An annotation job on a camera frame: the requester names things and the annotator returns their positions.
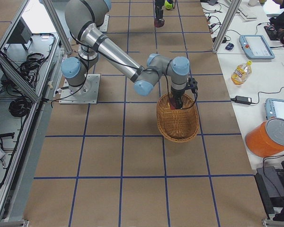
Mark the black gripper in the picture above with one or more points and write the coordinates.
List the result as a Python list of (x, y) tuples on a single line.
[(158, 9), (177, 93)]

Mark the red apple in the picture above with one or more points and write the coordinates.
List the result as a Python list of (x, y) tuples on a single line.
[(172, 104)]

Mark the green apple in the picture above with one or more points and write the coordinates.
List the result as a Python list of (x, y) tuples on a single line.
[(169, 4)]

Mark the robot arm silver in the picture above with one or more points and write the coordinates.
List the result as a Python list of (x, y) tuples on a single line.
[(84, 17)]

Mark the woven wicker basket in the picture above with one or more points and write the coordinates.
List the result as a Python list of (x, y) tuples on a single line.
[(177, 125)]

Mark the yellow drink bottle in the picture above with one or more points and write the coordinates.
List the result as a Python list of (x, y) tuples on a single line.
[(241, 73)]

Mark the black power adapter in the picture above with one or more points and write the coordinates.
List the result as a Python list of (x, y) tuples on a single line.
[(242, 100)]

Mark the dark blue pouch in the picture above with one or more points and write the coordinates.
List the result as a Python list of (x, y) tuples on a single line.
[(229, 47)]

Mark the blue teach pendant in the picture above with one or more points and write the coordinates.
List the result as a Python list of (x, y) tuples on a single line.
[(274, 108), (256, 47)]

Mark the orange round container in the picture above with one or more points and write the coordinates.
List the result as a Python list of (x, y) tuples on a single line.
[(266, 139)]

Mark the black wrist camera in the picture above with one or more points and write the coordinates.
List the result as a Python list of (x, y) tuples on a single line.
[(193, 85)]

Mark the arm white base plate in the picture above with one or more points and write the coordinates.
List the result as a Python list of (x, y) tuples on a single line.
[(86, 94), (103, 28)]

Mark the aluminium frame post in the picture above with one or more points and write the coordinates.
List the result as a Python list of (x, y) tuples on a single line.
[(225, 24)]

